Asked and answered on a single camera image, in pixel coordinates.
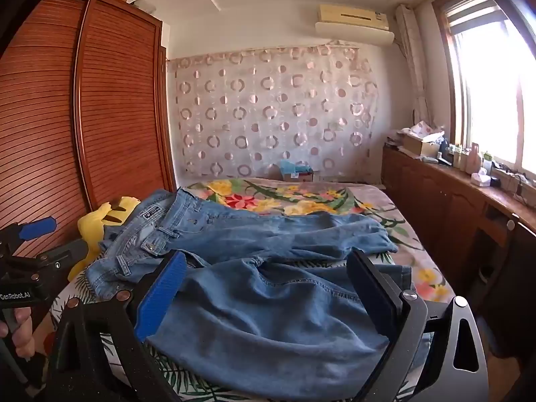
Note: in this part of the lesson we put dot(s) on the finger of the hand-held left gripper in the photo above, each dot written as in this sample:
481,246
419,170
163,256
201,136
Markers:
67,253
37,227

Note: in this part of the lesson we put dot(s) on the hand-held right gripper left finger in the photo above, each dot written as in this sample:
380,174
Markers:
161,293

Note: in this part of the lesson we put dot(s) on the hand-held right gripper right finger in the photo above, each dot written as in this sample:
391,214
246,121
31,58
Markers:
372,293

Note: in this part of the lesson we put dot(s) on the blue denim pants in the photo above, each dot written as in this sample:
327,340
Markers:
251,301

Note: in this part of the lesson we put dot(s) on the person's left hand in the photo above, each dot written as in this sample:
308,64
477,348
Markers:
23,331

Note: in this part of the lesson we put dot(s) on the yellow plush toy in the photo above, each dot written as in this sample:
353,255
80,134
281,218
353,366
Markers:
94,222

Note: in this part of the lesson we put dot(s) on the leaf print bed sheet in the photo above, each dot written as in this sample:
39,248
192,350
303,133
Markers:
201,389

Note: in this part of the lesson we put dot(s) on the long wooden cabinet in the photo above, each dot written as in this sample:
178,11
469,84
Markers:
439,209

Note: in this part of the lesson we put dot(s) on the floral blanket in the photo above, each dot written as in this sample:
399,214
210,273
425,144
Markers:
293,201

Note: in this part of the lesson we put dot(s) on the small cardboard box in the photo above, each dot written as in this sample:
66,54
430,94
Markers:
299,176

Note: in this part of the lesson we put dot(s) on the wooden slatted headboard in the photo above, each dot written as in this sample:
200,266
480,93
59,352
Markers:
104,92

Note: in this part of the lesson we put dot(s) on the brown cardboard box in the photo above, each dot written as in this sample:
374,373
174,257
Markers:
418,145

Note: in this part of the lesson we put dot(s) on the white tissue box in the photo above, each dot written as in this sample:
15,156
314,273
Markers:
480,179

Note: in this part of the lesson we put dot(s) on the white floral wrapping paper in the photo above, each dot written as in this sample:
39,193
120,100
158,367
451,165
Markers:
425,130

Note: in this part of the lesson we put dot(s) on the sheer circle-patterned curtain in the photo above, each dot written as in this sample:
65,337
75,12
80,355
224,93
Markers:
259,104

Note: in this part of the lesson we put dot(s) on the wooden framed window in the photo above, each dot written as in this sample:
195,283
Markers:
494,92

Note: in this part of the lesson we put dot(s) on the beige window curtain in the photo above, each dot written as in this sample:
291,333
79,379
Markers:
412,58

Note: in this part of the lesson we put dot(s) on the white air deflector panel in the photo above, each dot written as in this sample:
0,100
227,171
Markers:
356,35

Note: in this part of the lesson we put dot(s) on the beige wall air conditioner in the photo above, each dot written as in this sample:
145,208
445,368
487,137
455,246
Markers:
351,14

